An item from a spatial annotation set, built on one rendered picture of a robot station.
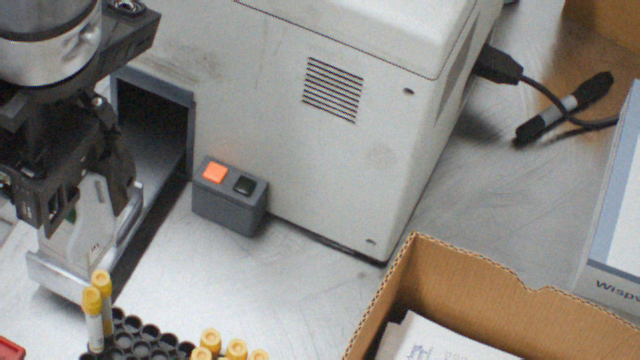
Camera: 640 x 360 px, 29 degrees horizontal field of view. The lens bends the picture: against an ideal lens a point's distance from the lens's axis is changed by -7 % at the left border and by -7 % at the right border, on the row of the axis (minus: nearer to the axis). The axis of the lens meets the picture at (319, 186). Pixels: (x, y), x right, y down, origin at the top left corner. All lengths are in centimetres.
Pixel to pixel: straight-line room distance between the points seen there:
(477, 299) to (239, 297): 21
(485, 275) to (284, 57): 22
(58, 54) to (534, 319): 49
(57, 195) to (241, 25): 27
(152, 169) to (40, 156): 39
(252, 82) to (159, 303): 21
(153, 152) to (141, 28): 34
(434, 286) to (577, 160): 28
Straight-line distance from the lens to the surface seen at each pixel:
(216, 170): 112
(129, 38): 80
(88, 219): 84
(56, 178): 75
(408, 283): 105
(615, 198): 117
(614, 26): 136
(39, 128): 74
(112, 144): 79
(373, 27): 93
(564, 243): 120
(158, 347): 107
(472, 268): 101
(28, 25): 66
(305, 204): 112
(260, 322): 111
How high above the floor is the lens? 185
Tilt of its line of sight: 55 degrees down
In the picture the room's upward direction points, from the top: 10 degrees clockwise
